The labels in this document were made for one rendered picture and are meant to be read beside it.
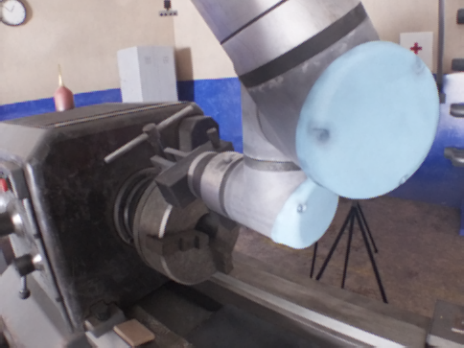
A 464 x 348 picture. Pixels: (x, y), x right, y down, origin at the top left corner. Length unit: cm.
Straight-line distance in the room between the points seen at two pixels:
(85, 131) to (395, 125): 62
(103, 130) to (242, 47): 57
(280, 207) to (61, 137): 49
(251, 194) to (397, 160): 19
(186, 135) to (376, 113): 68
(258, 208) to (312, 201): 6
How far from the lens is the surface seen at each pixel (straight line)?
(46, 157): 67
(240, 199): 36
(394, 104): 18
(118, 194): 76
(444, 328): 81
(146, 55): 420
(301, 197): 31
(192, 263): 67
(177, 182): 46
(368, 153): 17
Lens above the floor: 141
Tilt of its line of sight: 16 degrees down
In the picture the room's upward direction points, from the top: 4 degrees counter-clockwise
